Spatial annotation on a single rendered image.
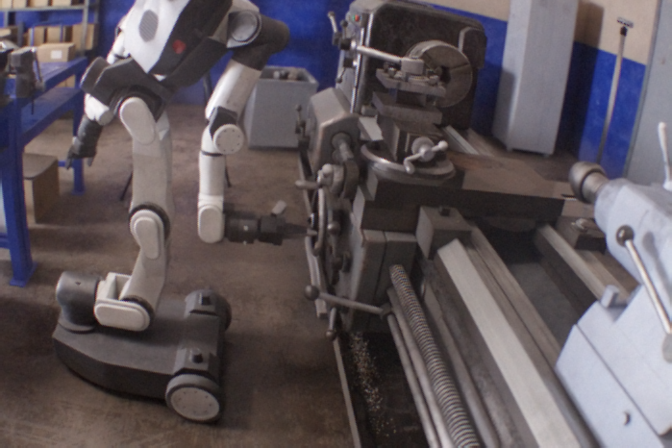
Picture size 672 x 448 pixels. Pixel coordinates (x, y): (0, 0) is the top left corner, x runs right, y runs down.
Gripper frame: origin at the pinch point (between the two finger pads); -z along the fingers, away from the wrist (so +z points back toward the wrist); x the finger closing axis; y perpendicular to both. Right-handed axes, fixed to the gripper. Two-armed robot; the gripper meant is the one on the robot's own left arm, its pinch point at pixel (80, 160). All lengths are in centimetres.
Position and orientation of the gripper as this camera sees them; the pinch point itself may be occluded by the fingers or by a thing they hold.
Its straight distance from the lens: 199.5
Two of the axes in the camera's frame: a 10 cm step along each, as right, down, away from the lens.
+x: 5.3, -1.3, 8.4
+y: -6.8, -6.6, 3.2
